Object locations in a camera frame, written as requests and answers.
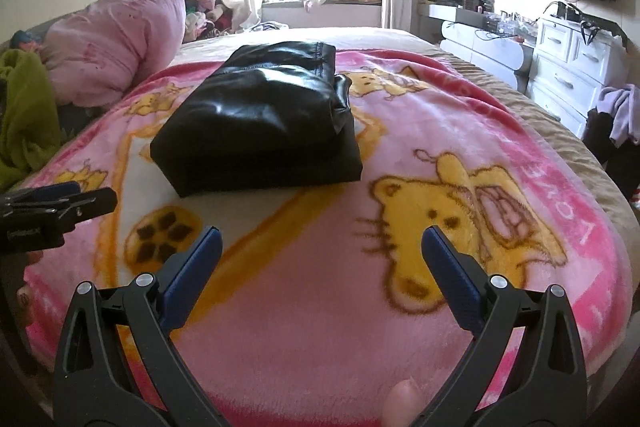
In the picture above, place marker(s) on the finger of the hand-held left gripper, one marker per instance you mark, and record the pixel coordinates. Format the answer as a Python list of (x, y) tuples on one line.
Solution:
[(60, 191), (90, 204)]

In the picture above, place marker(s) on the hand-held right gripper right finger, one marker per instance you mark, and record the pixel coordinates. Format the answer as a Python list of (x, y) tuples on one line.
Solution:
[(450, 272)]

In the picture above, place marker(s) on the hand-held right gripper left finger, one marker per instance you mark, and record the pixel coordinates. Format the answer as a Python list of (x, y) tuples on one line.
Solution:
[(197, 262)]

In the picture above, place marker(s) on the black leather jacket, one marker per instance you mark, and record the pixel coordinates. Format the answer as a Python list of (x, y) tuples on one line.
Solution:
[(250, 122)]

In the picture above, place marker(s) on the dark clothes pile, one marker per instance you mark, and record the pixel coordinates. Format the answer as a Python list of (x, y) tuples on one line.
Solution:
[(600, 142)]

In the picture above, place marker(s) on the colourful clothes heap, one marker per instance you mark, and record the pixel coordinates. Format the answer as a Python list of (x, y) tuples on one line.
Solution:
[(205, 14)]

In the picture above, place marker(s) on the person's right hand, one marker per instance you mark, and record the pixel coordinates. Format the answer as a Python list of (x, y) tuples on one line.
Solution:
[(402, 407)]

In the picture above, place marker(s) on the green blanket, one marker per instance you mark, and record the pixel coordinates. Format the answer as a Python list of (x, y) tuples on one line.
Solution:
[(25, 117)]

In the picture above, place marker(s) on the pink bear printed blanket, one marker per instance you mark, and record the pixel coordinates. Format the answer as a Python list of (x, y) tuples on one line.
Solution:
[(325, 282)]

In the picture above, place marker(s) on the blue printed pillow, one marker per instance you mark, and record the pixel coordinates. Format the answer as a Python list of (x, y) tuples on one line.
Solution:
[(27, 41)]

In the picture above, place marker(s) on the white vanity desk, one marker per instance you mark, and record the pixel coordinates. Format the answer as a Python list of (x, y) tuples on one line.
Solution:
[(480, 47)]

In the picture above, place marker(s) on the white dresser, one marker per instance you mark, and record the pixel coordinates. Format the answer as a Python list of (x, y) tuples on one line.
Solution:
[(560, 67)]

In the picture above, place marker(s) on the light purple garment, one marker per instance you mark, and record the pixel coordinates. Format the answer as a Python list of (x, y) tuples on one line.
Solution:
[(622, 107)]

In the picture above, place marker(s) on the white window seat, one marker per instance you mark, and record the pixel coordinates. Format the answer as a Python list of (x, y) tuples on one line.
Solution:
[(320, 14)]

